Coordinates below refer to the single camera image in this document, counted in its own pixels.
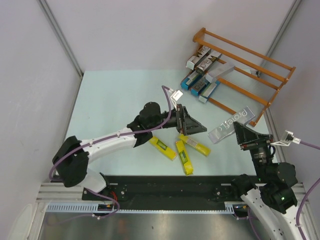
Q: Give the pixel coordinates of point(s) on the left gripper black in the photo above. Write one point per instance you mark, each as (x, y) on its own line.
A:
(185, 124)

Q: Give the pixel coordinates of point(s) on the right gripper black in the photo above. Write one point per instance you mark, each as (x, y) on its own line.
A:
(247, 138)

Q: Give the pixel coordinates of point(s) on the lilac Protefix toothpaste box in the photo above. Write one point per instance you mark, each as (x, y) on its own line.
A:
(226, 128)

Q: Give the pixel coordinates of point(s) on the yellow curaprox box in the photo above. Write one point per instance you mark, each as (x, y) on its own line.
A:
(163, 148)
(199, 147)
(184, 158)

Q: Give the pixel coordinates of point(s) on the blue toothpaste box with barcode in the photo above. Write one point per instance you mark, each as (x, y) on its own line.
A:
(189, 80)

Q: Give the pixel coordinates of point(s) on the lilac text-side toothpaste box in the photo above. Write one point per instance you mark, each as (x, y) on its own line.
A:
(219, 72)

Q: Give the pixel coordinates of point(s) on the silver black R&O charcoal box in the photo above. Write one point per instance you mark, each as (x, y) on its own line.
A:
(195, 59)

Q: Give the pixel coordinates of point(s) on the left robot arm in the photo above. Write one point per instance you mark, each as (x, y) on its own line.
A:
(74, 156)

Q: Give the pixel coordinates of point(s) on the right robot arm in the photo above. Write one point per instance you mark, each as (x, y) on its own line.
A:
(274, 203)

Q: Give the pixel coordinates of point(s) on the orange wooden shelf rack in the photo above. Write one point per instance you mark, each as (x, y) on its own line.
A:
(255, 81)

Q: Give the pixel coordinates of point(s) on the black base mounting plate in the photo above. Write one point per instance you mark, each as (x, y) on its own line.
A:
(168, 193)

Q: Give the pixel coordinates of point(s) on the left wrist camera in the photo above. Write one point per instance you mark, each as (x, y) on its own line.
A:
(176, 95)

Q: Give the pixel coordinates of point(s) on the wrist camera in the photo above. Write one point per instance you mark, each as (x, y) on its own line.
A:
(176, 95)
(286, 139)

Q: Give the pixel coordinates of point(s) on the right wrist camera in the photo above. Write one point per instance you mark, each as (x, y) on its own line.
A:
(286, 139)

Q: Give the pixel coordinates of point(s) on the aluminium frame rail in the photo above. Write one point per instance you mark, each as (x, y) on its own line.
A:
(56, 192)

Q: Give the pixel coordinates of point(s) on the white slotted cable duct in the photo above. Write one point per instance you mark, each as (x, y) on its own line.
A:
(87, 208)

